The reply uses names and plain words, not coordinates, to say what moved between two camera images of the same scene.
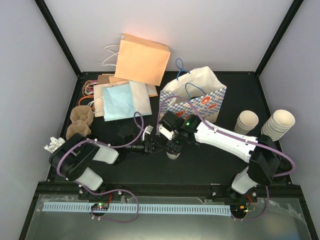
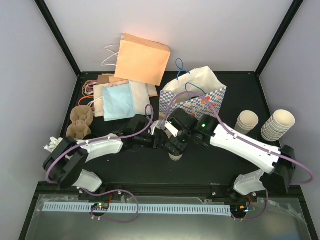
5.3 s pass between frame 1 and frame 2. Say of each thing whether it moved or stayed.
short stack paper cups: stayed
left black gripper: moved
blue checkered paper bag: stayed
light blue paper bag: stayed
